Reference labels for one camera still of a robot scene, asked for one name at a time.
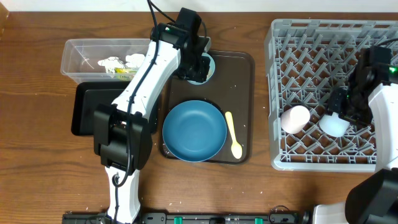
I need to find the light blue bowl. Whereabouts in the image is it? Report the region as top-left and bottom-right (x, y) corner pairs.
(188, 52), (216, 85)

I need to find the light blue cup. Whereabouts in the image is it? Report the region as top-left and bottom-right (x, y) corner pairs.
(319, 112), (350, 138)

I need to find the white napkin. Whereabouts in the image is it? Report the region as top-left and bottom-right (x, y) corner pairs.
(98, 54), (146, 73)

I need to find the pink cup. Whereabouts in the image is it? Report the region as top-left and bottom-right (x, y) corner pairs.
(280, 105), (310, 134)

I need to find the green snack wrapper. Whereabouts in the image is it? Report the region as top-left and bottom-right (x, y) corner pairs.
(114, 68), (137, 81)

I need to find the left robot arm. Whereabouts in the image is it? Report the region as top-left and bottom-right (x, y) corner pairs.
(94, 22), (210, 223)

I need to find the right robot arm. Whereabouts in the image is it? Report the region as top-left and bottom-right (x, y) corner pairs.
(311, 42), (397, 223)

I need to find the grey dishwasher rack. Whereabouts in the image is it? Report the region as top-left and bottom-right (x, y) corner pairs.
(264, 19), (397, 172)

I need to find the clear plastic waste bin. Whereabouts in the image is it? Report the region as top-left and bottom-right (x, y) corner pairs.
(60, 39), (150, 83)

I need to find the brown serving tray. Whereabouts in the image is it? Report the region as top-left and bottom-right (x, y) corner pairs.
(160, 50), (254, 164)

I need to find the dark blue plate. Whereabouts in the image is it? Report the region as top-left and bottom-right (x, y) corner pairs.
(162, 100), (228, 162)

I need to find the yellow plastic spoon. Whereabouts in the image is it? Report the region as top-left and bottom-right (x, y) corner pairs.
(225, 111), (243, 159)

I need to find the black rectangular tray bin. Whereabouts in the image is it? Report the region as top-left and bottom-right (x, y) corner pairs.
(71, 80), (160, 136)

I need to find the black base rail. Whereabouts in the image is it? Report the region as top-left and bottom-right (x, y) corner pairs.
(62, 212), (312, 224)

